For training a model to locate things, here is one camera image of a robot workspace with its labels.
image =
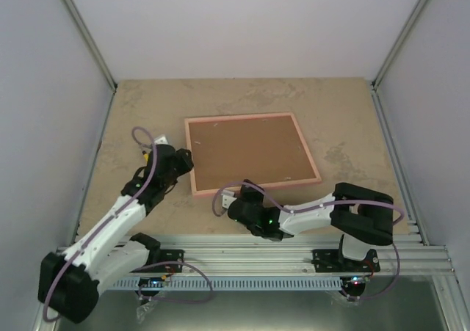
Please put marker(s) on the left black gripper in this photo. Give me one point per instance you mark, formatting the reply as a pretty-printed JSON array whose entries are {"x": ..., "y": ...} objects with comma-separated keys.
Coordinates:
[{"x": 186, "y": 163}]

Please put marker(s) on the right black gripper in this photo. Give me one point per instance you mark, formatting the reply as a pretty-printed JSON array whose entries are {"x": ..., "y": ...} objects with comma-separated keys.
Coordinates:
[{"x": 246, "y": 191}]

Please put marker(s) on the pink picture frame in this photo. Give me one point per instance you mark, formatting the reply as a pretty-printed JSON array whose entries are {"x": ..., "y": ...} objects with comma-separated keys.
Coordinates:
[{"x": 257, "y": 189}]

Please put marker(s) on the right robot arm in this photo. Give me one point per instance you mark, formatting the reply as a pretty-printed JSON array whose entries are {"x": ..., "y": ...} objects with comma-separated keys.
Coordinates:
[{"x": 365, "y": 217}]

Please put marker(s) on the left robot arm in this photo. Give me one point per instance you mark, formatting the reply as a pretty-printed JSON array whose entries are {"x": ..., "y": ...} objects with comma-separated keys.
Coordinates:
[{"x": 72, "y": 281}]

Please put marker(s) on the left circuit board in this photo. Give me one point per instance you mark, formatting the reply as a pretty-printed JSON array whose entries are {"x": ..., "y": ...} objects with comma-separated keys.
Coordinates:
[{"x": 154, "y": 282}]

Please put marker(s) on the circuit board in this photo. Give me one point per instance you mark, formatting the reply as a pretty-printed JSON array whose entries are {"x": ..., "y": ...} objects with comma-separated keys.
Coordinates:
[
  {"x": 154, "y": 282},
  {"x": 360, "y": 279}
]

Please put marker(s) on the right circuit board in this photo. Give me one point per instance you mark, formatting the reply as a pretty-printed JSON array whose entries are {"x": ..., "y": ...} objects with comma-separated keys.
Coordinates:
[{"x": 360, "y": 279}]

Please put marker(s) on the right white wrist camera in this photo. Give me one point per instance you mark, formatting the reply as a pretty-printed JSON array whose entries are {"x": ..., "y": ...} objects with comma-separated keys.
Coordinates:
[{"x": 228, "y": 197}]

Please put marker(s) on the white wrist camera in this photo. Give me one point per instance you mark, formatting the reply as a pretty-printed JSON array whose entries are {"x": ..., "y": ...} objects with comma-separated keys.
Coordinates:
[
  {"x": 161, "y": 140},
  {"x": 228, "y": 197}
]

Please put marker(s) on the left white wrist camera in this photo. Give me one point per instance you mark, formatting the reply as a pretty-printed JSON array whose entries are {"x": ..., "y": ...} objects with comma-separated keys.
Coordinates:
[{"x": 161, "y": 140}]

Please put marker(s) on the brown frame backing board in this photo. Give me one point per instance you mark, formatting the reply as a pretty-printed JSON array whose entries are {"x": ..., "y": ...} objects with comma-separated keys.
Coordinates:
[{"x": 249, "y": 151}]

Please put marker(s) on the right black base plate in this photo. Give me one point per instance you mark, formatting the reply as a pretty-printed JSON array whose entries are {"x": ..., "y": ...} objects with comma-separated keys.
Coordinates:
[{"x": 328, "y": 260}]

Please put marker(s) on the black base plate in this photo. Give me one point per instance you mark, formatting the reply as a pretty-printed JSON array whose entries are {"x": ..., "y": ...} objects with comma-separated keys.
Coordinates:
[
  {"x": 328, "y": 260},
  {"x": 169, "y": 260}
]

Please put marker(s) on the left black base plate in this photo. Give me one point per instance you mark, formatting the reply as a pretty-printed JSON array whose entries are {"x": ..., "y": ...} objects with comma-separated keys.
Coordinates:
[{"x": 169, "y": 260}]

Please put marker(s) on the grey slotted cable duct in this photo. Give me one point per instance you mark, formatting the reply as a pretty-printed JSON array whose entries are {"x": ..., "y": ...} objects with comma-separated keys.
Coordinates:
[{"x": 255, "y": 283}]

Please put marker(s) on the aluminium rail beam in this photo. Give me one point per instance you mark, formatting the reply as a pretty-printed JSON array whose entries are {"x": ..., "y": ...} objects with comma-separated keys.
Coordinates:
[{"x": 245, "y": 255}]

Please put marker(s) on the right aluminium corner post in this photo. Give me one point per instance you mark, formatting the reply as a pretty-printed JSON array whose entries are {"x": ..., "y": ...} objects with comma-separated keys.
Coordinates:
[{"x": 411, "y": 22}]

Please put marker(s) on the aluminium corner post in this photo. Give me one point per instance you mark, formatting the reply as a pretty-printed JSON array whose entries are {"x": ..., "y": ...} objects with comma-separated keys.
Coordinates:
[
  {"x": 411, "y": 22},
  {"x": 86, "y": 36}
]

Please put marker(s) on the left aluminium corner post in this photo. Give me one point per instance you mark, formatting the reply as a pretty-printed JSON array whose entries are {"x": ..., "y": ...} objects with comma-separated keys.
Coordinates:
[{"x": 86, "y": 36}]

